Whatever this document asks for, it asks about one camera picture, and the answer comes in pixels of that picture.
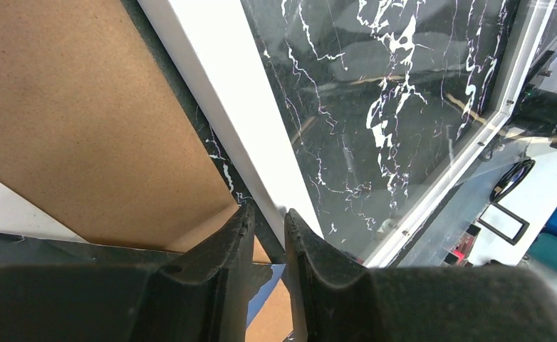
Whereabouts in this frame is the white picture frame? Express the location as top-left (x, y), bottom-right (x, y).
top-left (140, 1), bottom-right (552, 267)

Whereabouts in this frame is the brown backing board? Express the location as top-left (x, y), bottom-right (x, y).
top-left (0, 1), bottom-right (292, 341)

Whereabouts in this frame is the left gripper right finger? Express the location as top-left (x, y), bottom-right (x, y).
top-left (284, 209), bottom-right (557, 341)

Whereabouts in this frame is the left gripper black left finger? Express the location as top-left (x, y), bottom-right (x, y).
top-left (0, 205), bottom-right (255, 341)

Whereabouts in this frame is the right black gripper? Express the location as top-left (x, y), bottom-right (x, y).
top-left (511, 89), bottom-right (557, 149)

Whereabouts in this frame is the black cable outside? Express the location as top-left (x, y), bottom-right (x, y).
top-left (489, 159), bottom-right (536, 204)

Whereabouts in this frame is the sunset landscape photo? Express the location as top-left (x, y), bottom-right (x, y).
top-left (0, 233), bottom-right (285, 325)

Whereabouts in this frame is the white mat board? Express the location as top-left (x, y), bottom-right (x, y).
top-left (0, 182), bottom-right (85, 243)

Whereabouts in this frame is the clear glass sheet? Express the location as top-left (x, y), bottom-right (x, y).
top-left (242, 1), bottom-right (557, 261)

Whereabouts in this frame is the black rectangular frame object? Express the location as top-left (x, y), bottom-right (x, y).
top-left (476, 203), bottom-right (530, 246)

